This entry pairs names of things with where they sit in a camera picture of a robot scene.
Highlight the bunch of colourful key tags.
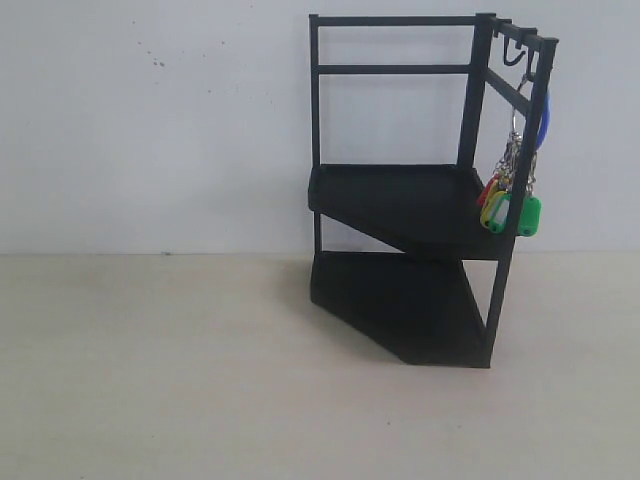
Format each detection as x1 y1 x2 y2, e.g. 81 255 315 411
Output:
476 94 551 237

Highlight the black metal corner shelf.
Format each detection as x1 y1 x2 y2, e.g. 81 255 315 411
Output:
307 13 558 369

